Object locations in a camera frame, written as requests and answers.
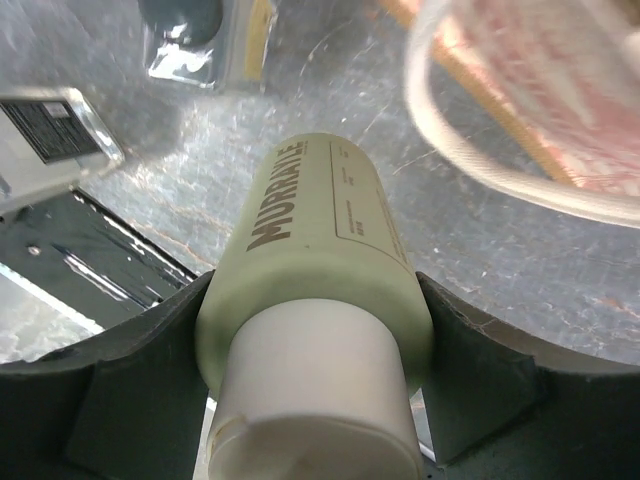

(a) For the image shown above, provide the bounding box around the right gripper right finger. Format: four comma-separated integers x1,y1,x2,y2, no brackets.
418,275,639,479

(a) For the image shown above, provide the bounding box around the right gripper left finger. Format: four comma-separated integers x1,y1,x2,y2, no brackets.
1,273,213,479

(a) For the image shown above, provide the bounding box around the yellow-green bottle white cap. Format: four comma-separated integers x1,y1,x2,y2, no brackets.
195,133,434,479

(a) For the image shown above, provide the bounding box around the brown canvas tote bag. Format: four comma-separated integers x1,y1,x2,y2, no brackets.
386,1,639,228

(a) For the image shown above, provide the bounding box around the tall clear glass bottle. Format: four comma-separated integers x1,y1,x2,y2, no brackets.
137,0,279,94

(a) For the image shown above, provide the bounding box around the short clear glass bottle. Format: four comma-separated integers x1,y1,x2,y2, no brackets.
1,86,125,215

